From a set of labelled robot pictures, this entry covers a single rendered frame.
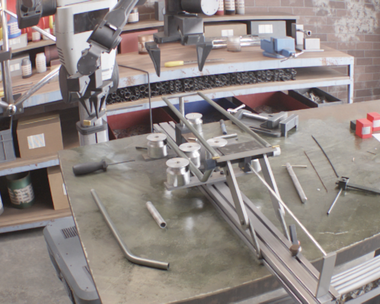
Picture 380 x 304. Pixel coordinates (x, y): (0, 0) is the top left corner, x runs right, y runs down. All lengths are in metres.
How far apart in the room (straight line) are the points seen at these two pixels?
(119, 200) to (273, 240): 0.40
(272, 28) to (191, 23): 2.44
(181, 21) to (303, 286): 0.56
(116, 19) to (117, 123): 1.78
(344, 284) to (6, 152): 1.81
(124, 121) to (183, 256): 2.15
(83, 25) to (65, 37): 0.08
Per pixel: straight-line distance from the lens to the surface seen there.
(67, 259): 2.05
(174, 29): 1.04
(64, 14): 1.69
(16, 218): 2.72
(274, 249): 0.90
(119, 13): 1.30
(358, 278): 1.94
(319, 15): 3.85
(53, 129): 2.53
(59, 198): 2.71
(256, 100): 3.31
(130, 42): 3.05
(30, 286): 2.37
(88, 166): 1.28
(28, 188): 2.78
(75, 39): 1.70
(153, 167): 1.29
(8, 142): 2.54
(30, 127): 2.53
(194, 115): 1.51
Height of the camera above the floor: 1.43
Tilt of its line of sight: 24 degrees down
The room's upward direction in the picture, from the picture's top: 2 degrees counter-clockwise
